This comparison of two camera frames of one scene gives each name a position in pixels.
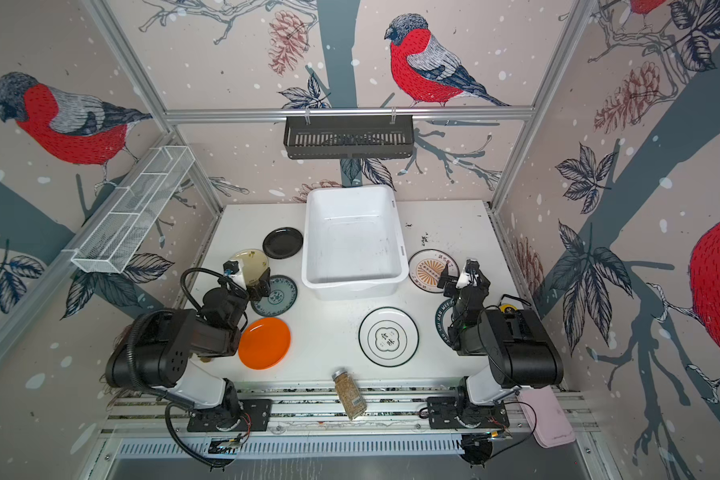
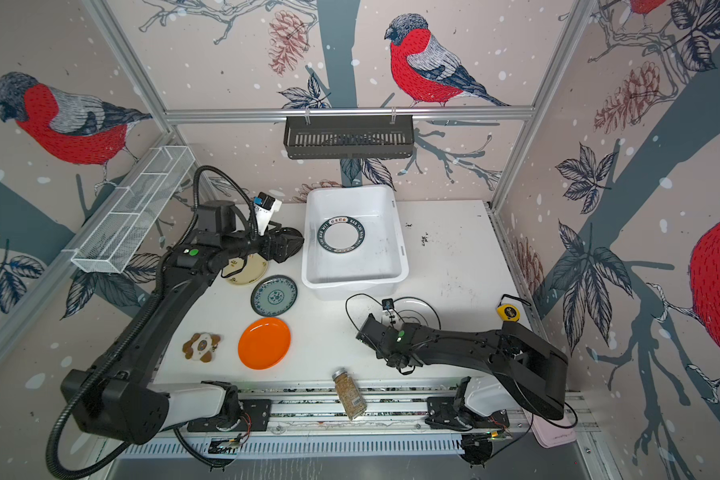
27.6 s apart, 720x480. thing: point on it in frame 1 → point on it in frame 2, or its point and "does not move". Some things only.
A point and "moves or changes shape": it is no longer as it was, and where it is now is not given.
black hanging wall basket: x=356 y=135 does not move
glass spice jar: x=355 y=405 does not move
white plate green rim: x=388 y=336 moves or changes shape
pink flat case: x=546 y=417 does not move
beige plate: x=254 y=264 does not move
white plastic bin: x=353 y=247 does not move
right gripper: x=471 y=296 → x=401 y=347
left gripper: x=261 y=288 → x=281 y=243
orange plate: x=264 y=343 does not move
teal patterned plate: x=282 y=298 does not move
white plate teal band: x=443 y=321 → x=341 y=234
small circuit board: x=227 y=446 does not move
